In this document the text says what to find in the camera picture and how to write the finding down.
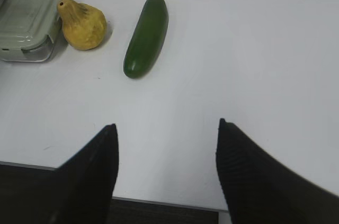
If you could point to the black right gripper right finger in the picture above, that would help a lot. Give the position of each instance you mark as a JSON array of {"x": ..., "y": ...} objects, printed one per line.
[{"x": 259, "y": 189}]

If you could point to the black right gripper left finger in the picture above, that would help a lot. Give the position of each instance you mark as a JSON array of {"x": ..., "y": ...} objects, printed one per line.
[{"x": 79, "y": 191}]

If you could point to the yellow toy pear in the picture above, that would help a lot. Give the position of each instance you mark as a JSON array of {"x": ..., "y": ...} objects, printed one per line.
[{"x": 84, "y": 27}]

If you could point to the green toy cucumber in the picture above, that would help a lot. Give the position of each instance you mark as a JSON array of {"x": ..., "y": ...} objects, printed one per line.
[{"x": 147, "y": 40}]

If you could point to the green lidded glass container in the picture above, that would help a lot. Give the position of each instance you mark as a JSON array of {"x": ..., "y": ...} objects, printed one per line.
[{"x": 29, "y": 29}]

